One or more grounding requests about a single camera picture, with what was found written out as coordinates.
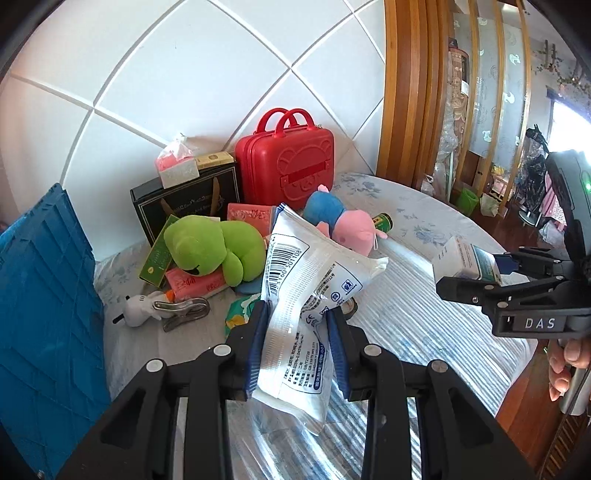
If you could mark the wooden slat partition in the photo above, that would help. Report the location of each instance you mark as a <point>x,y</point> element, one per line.
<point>498,92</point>

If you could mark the red patterned box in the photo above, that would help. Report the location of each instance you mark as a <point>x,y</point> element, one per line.
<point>249,214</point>

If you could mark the wooden frame post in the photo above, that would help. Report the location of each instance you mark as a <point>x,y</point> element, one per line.
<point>401,92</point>

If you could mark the white teal box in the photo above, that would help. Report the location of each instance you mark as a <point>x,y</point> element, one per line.
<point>461,258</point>

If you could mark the white bag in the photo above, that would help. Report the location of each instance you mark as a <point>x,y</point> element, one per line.
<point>489,205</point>

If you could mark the green can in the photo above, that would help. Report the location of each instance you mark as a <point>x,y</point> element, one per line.
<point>382,224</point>

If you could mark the blue cloth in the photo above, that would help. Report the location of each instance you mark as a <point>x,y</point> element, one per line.
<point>251,287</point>

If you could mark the white mask packet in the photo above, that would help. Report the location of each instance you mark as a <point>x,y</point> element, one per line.
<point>304,277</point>

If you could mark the pink tissue pack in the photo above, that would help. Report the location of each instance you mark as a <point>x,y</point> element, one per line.
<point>194,284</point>

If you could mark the red toy suitcase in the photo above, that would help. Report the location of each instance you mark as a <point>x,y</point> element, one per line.
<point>286,166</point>

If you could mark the green long box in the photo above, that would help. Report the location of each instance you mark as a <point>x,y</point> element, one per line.
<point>157,263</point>

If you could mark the person's right hand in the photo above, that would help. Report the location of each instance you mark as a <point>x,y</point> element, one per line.
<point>561,369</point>

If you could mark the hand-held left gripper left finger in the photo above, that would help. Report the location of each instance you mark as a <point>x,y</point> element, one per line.
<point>256,341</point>

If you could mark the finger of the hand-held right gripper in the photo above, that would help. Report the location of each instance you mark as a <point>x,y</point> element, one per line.
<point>466,288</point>
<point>505,263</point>

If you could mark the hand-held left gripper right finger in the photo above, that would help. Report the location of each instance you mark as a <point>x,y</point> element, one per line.
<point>336,350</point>

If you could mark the pink tissue box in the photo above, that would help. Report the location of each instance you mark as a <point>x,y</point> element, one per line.
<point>178,173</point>

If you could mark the blue pink pig plush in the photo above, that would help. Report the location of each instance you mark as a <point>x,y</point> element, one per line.
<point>351,226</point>

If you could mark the metal clip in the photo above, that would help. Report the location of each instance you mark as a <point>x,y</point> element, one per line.
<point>184,309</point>

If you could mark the white plush toy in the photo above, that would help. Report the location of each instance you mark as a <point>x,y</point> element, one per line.
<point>138,309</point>

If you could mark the blue plastic crate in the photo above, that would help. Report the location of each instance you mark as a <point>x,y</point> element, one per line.
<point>41,300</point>

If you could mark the green bin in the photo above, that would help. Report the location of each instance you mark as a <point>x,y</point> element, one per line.
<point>466,201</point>

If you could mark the green frog plush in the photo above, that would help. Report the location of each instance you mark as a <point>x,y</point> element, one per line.
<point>217,240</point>

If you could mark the beige small box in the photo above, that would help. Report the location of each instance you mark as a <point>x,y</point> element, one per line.
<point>214,159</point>

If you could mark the black gift box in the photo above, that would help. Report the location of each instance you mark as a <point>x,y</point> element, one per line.
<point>152,207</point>

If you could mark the green patterned packet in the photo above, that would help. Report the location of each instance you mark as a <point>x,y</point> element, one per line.
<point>238,314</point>

